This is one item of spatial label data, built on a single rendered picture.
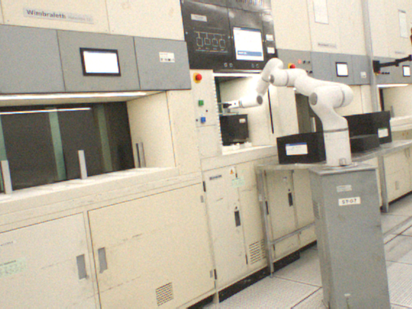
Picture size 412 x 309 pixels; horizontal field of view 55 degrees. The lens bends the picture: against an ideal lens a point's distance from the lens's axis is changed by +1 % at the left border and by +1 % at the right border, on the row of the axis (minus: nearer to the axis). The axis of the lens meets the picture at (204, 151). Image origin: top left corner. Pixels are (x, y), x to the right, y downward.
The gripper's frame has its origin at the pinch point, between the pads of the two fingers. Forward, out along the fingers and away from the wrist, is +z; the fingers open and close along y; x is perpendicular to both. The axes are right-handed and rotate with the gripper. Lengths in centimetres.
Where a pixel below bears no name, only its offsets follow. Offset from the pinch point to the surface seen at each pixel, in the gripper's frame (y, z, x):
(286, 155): -8, -53, -38
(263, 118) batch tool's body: 15.5, -20.4, -12.8
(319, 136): 0, -74, -29
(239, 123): 0.7, -9.1, -14.3
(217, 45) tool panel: -35, -31, 35
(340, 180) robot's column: -39, -106, -49
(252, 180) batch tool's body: -17, -31, -53
